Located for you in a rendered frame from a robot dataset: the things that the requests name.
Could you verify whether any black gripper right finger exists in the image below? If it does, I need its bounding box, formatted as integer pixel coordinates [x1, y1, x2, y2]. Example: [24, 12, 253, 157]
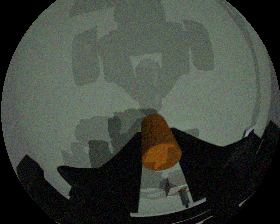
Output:
[170, 128, 255, 202]

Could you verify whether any orange-brown cylinder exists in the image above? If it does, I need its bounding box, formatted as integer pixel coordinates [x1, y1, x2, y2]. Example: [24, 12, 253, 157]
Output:
[141, 114, 182, 171]

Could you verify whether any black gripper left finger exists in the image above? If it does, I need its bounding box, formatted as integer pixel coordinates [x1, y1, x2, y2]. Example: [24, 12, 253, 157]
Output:
[56, 132, 142, 213]

